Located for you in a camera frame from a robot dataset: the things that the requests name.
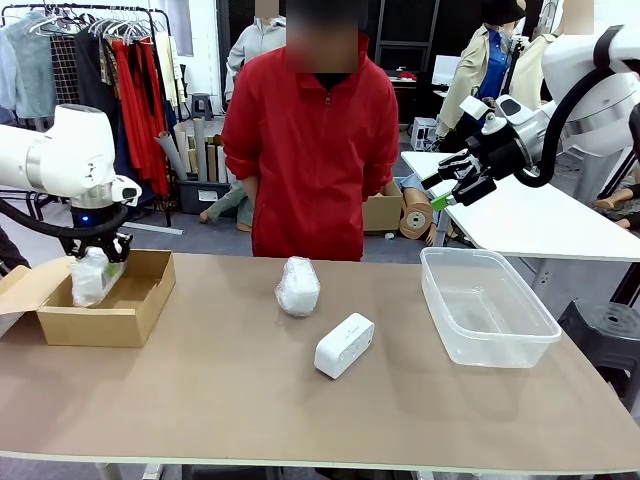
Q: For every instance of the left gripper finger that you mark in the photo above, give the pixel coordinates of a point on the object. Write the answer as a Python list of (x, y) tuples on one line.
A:
[(122, 250), (75, 251)]

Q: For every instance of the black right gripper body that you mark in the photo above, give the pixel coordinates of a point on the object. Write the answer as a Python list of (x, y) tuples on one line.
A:
[(497, 155)]

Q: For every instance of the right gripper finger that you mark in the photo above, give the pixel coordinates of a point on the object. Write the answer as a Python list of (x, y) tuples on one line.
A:
[(472, 192), (452, 167)]

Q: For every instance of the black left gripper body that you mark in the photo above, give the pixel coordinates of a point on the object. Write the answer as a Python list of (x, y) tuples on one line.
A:
[(97, 230)]

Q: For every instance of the long bubble-wrapped clock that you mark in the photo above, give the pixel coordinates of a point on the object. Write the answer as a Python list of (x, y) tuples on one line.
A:
[(90, 280)]

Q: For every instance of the round bubble-wrapped clock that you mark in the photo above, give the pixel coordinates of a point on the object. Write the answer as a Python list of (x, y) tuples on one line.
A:
[(297, 290)]

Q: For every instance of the white unwrapped digital clock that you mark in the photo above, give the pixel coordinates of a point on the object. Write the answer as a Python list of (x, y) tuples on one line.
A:
[(342, 347)]

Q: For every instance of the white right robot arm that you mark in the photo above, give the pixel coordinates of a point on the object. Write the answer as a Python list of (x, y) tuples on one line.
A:
[(575, 65)]

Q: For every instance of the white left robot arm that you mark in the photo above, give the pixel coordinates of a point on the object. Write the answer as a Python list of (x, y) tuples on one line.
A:
[(65, 150)]

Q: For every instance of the person's right forearm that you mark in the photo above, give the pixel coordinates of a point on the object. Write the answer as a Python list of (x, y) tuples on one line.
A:
[(252, 190)]

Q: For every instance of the white bar on floor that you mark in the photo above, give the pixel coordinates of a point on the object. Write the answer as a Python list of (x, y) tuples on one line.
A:
[(150, 227)]

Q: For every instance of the white computer case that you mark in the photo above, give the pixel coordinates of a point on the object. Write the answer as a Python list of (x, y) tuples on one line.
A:
[(422, 134)]

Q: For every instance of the bystander dark sleeve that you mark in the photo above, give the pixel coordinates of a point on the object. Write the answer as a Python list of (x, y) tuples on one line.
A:
[(10, 250)]

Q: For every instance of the white background table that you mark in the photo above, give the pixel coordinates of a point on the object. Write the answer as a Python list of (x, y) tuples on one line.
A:
[(540, 225)]

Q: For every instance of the brown cardboard box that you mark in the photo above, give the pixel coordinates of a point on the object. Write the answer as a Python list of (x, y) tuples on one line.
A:
[(100, 325)]

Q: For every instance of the small open cardboard box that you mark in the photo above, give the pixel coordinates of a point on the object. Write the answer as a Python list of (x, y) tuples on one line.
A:
[(382, 212)]

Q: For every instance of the dark storage bin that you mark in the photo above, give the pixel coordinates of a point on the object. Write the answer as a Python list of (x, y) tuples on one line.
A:
[(190, 200)]

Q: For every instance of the mannequin in beige top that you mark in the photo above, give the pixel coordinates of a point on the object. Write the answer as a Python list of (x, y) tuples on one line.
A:
[(530, 70)]

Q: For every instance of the white monitor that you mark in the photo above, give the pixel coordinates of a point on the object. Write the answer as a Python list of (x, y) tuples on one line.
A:
[(445, 70)]

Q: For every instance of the grey paper roll brown cap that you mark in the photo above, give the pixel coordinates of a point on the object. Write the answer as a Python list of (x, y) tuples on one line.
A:
[(172, 157)]

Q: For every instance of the lying mannequin in teal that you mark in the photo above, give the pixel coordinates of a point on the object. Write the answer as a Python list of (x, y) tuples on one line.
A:
[(225, 202)]

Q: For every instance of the cream paper roll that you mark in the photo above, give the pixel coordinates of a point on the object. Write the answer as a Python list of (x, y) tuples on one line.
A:
[(184, 145)]

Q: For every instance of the brown cardboard tube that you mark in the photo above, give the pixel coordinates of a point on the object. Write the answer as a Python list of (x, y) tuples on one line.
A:
[(212, 162)]

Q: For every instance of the red dress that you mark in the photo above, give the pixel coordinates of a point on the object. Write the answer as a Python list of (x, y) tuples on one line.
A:
[(135, 110)]

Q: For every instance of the tall grey paper roll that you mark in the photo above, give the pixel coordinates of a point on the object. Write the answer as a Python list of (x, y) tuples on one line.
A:
[(200, 150)]

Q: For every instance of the lying bare mannequin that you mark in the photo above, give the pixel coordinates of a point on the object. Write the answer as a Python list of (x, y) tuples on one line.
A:
[(615, 202)]

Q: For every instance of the person in red jacket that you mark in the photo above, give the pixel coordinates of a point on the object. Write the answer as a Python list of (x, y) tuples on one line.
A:
[(310, 150)]

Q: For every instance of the black hanging garment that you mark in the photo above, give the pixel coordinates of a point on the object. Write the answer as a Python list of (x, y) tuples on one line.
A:
[(95, 85)]

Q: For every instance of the clear plastic container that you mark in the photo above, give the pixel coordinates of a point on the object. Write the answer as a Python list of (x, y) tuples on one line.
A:
[(490, 345)]

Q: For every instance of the grey step stool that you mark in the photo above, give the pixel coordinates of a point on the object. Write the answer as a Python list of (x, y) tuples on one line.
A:
[(202, 105)]

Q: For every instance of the cream hanging garment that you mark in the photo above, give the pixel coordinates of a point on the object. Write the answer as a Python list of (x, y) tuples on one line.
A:
[(167, 75)]

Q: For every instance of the black plastic stool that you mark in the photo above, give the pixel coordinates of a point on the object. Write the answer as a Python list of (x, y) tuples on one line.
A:
[(605, 330)]

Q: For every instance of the person in grey hoodie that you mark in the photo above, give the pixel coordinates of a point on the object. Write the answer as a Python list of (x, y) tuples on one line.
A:
[(250, 45)]

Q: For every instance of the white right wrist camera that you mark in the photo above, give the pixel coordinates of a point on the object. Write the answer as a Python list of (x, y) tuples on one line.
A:
[(472, 106)]

